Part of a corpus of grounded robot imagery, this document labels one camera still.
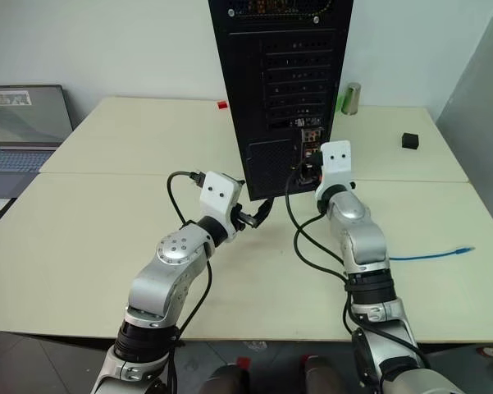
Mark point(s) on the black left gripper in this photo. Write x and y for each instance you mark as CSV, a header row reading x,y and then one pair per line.
x,y
243,215

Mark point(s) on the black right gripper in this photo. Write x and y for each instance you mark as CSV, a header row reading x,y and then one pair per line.
x,y
314,162

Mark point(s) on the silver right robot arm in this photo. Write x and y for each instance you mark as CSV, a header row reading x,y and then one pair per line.
x,y
363,246

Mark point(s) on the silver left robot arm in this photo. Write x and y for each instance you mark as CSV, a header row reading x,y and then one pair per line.
x,y
164,279

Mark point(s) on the black computer tower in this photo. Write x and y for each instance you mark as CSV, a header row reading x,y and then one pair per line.
x,y
246,102

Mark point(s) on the green bottle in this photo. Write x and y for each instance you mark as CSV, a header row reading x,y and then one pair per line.
x,y
341,103

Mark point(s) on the silver metal cup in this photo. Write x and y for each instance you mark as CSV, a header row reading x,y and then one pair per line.
x,y
352,100

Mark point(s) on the small black cube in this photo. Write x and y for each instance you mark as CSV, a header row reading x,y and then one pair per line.
x,y
410,141

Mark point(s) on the small red block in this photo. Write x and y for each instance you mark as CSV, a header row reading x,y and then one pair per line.
x,y
222,105

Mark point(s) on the dark rounded shape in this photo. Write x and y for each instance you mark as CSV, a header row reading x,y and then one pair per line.
x,y
225,379

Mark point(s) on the red and white floor item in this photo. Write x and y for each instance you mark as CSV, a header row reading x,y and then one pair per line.
x,y
490,351

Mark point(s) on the grey open laptop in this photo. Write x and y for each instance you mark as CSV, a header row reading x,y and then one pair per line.
x,y
20,123

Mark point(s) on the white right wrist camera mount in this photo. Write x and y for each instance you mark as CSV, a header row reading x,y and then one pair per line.
x,y
335,164

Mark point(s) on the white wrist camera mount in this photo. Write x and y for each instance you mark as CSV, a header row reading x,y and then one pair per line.
x,y
218,197
335,164

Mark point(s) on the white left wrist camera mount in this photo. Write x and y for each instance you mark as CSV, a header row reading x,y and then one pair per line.
x,y
218,197

